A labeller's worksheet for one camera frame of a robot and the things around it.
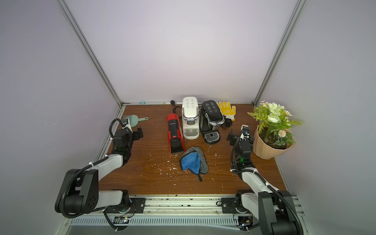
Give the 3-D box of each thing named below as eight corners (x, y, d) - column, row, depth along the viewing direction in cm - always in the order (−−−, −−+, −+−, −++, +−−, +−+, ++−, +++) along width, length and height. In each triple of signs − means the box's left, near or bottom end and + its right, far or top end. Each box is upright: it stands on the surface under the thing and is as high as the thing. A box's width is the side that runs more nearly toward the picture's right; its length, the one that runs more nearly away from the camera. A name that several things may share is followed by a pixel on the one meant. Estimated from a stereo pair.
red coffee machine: (172, 157, 92) (168, 142, 77) (170, 131, 104) (165, 114, 90) (185, 155, 93) (183, 140, 78) (181, 129, 105) (179, 112, 91)
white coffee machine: (183, 139, 101) (180, 118, 83) (184, 118, 113) (182, 96, 95) (198, 139, 101) (199, 118, 82) (198, 118, 113) (198, 96, 95)
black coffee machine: (200, 143, 98) (201, 123, 80) (199, 122, 110) (200, 100, 92) (219, 143, 98) (225, 123, 80) (216, 122, 110) (220, 100, 92)
